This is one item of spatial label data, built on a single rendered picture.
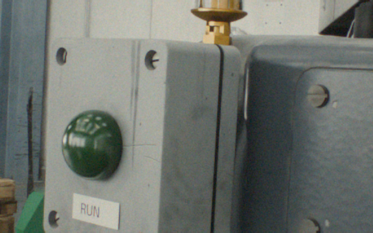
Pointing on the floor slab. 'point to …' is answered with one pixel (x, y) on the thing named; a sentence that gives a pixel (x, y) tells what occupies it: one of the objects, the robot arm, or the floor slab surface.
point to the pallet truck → (29, 220)
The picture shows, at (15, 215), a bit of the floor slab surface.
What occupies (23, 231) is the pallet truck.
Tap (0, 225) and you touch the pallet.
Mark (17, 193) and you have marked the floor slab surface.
